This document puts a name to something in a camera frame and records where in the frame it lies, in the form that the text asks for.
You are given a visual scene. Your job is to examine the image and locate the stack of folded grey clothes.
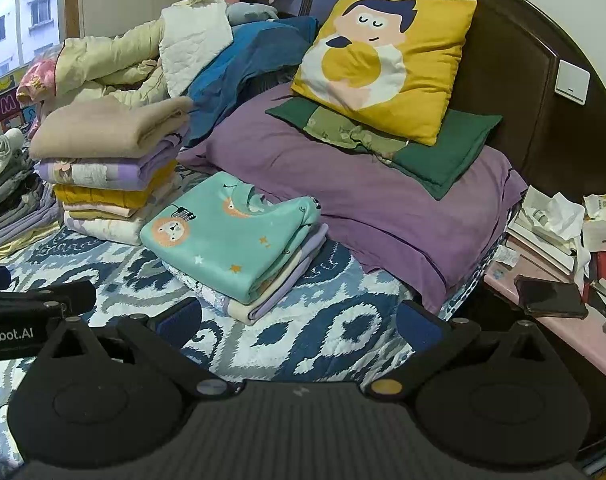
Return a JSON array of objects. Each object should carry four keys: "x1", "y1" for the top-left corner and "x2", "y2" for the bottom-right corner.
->
[{"x1": 0, "y1": 127, "x2": 59, "y2": 256}]

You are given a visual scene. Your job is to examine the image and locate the yellow cartoon pillow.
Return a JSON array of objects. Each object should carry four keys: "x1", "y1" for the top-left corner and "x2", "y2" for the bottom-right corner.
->
[{"x1": 290, "y1": 0, "x2": 478, "y2": 147}]

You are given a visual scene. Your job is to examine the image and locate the white paper package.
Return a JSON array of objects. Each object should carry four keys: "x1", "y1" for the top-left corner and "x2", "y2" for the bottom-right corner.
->
[{"x1": 582, "y1": 194, "x2": 606, "y2": 252}]

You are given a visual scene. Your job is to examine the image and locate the purple quilt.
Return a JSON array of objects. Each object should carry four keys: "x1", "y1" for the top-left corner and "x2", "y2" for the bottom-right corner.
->
[{"x1": 175, "y1": 82, "x2": 528, "y2": 313}]

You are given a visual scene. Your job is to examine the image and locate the crumpled white tissue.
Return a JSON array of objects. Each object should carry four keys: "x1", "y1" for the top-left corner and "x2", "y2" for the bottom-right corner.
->
[{"x1": 533, "y1": 192, "x2": 586, "y2": 246}]

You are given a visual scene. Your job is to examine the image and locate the folded white purple garments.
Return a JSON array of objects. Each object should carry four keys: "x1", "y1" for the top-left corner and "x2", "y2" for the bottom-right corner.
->
[{"x1": 243, "y1": 222, "x2": 330, "y2": 311}]

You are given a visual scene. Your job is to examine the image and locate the white wall switch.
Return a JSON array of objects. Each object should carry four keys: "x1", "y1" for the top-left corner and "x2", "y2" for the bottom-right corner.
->
[{"x1": 554, "y1": 59, "x2": 591, "y2": 106}]

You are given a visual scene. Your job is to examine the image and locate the teal lion print shirt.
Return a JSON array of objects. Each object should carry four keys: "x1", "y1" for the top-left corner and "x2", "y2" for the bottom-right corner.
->
[{"x1": 140, "y1": 171, "x2": 323, "y2": 305}]

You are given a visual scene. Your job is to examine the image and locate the pile of white books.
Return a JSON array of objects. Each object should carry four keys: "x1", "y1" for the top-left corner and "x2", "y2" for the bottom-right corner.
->
[{"x1": 503, "y1": 185, "x2": 591, "y2": 286}]

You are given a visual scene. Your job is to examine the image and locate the white floral folded garment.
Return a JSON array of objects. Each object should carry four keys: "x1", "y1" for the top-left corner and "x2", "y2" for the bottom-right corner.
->
[{"x1": 165, "y1": 262, "x2": 234, "y2": 313}]

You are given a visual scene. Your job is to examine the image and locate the cream quilted blanket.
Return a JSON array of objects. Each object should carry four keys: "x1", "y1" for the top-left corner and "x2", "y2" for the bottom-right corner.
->
[{"x1": 53, "y1": 0, "x2": 234, "y2": 108}]

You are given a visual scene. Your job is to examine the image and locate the black smartphone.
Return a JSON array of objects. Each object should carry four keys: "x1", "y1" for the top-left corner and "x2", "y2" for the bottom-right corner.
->
[{"x1": 513, "y1": 275, "x2": 590, "y2": 320}]

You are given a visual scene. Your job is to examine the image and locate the blue blanket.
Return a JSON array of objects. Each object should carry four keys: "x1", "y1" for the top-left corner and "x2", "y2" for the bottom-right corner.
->
[{"x1": 180, "y1": 15, "x2": 319, "y2": 148}]

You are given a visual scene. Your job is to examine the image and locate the light blue soft toy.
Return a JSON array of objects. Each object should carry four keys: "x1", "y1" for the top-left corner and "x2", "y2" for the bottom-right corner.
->
[{"x1": 225, "y1": 1, "x2": 280, "y2": 25}]

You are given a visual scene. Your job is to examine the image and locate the window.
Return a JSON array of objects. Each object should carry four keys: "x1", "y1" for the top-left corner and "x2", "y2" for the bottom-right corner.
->
[{"x1": 0, "y1": 0, "x2": 81, "y2": 86}]

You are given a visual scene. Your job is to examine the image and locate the dark wooden headboard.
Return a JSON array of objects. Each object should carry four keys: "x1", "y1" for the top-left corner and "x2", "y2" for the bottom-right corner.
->
[{"x1": 235, "y1": 0, "x2": 606, "y2": 211}]

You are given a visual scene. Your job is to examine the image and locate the pink floral cloth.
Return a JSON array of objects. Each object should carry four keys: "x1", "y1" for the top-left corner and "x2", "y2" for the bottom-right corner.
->
[{"x1": 16, "y1": 57, "x2": 59, "y2": 106}]

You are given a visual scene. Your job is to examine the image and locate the pink nightstand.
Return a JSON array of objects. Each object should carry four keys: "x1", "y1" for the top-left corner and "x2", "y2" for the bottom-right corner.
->
[{"x1": 483, "y1": 255, "x2": 606, "y2": 391}]

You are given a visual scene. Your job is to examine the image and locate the olive floral cloth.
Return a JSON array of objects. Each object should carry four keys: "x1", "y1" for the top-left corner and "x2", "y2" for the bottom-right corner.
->
[{"x1": 303, "y1": 107, "x2": 409, "y2": 161}]

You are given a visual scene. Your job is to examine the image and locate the alphabet play mat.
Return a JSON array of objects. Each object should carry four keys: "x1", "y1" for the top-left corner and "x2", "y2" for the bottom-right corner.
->
[{"x1": 0, "y1": 67, "x2": 44, "y2": 136}]

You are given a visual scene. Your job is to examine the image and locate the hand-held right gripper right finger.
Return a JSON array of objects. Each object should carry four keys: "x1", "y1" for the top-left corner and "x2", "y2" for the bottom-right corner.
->
[{"x1": 365, "y1": 300, "x2": 551, "y2": 402}]

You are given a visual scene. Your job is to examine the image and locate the blue patterned bedsheet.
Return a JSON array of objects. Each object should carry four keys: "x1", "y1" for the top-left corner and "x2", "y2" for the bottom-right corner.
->
[{"x1": 0, "y1": 170, "x2": 484, "y2": 466}]

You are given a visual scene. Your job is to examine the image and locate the cream folded garment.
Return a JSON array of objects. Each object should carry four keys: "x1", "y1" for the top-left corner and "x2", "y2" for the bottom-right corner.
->
[{"x1": 228, "y1": 255, "x2": 304, "y2": 325}]

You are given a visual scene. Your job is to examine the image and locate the dark green pillow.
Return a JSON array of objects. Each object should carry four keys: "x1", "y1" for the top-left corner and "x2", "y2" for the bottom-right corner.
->
[{"x1": 264, "y1": 97, "x2": 504, "y2": 201}]

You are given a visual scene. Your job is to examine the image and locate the stack of folded colourful clothes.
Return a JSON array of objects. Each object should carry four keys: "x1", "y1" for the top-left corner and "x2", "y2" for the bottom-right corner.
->
[{"x1": 28, "y1": 95, "x2": 194, "y2": 247}]

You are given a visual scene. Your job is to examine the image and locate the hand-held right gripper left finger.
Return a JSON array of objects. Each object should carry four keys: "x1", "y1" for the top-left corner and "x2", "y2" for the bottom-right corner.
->
[{"x1": 43, "y1": 297, "x2": 244, "y2": 402}]

